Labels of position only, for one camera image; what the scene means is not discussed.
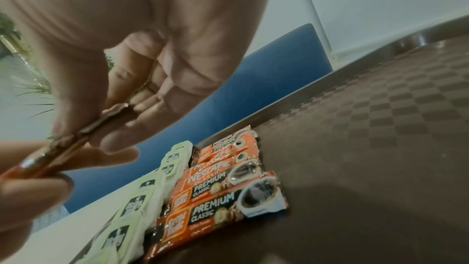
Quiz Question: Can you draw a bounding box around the person's right hand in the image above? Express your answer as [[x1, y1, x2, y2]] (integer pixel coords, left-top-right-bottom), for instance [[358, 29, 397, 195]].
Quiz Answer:
[[0, 0, 276, 154]]

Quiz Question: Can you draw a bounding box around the row of pale green packets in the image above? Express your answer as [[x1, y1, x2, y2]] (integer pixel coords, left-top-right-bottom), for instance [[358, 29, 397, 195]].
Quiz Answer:
[[71, 140, 195, 264]]

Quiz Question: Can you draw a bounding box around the orange coffee sachet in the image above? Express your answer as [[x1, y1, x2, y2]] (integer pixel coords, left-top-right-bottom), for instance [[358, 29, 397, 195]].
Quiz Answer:
[[0, 103, 138, 184], [196, 125, 258, 156], [163, 167, 274, 218], [191, 138, 261, 171], [180, 156, 264, 191], [145, 171, 291, 263]]

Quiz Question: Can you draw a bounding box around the green plant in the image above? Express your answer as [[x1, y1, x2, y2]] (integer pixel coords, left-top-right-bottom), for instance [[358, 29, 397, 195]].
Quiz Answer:
[[0, 10, 56, 119]]

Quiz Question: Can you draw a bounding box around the blue chair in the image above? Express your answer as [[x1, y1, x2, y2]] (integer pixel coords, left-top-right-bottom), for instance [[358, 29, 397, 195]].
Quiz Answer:
[[63, 23, 334, 215]]

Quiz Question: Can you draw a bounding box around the person's left hand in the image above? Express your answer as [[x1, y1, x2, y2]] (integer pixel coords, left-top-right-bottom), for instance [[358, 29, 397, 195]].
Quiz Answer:
[[0, 138, 141, 261]]

